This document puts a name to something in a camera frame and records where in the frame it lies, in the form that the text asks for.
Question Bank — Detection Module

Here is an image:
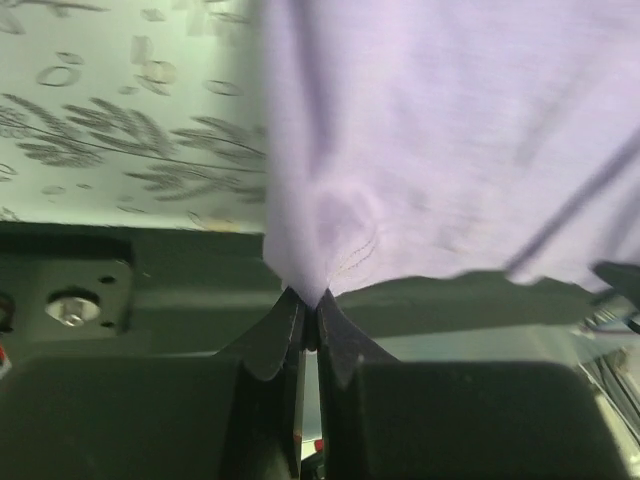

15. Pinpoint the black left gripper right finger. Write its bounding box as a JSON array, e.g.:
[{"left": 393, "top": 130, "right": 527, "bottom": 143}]
[{"left": 316, "top": 294, "right": 629, "bottom": 479}]

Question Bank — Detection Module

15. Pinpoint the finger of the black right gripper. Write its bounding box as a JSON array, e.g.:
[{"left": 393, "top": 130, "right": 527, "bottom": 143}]
[{"left": 593, "top": 262, "right": 639, "bottom": 300}]

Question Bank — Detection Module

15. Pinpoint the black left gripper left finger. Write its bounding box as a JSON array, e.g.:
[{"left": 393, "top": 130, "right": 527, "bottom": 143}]
[{"left": 1, "top": 291, "right": 305, "bottom": 479}]

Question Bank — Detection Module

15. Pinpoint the lilac purple t shirt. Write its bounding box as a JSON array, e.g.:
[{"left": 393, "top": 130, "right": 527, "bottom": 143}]
[{"left": 262, "top": 1, "right": 639, "bottom": 306}]

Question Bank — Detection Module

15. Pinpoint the floral patterned table cloth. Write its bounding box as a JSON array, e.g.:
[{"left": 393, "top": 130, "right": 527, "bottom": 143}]
[{"left": 1, "top": 0, "right": 267, "bottom": 234}]

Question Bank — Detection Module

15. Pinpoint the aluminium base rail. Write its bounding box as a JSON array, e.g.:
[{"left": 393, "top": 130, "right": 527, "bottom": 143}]
[{"left": 1, "top": 222, "right": 639, "bottom": 365}]

